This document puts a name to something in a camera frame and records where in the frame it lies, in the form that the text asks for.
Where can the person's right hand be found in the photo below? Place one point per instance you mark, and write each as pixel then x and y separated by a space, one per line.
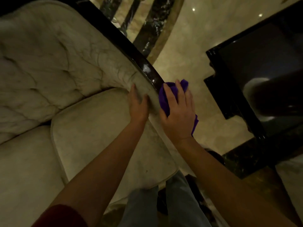
pixel 178 118

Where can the person's left hand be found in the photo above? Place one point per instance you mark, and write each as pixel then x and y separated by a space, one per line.
pixel 138 110

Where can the person's right thumb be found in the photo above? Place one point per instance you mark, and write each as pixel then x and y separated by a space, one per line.
pixel 162 115

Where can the person's right little finger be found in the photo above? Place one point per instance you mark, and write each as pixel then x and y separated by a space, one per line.
pixel 193 107

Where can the person's right middle finger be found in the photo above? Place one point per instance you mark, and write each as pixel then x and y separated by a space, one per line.
pixel 180 91

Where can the person's left thumb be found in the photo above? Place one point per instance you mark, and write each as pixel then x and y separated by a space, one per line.
pixel 146 102

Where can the purple cleaning cloth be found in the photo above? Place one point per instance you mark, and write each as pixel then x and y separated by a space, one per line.
pixel 167 96

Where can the person's right forearm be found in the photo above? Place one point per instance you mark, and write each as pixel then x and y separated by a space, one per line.
pixel 224 186

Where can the person's left forearm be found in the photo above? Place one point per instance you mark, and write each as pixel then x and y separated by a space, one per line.
pixel 101 170

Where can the cream sofa seat cushion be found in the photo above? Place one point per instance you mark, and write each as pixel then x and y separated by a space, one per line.
pixel 26 177
pixel 104 139

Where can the glossy black side table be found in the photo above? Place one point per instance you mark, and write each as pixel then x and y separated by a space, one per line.
pixel 258 68

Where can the person's blue jeans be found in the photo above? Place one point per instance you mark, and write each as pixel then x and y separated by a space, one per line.
pixel 180 203

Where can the person's dark red sleeve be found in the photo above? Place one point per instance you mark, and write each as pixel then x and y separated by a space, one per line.
pixel 60 217

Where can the cream tufted sofa dark frame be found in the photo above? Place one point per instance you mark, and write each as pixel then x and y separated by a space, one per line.
pixel 54 56

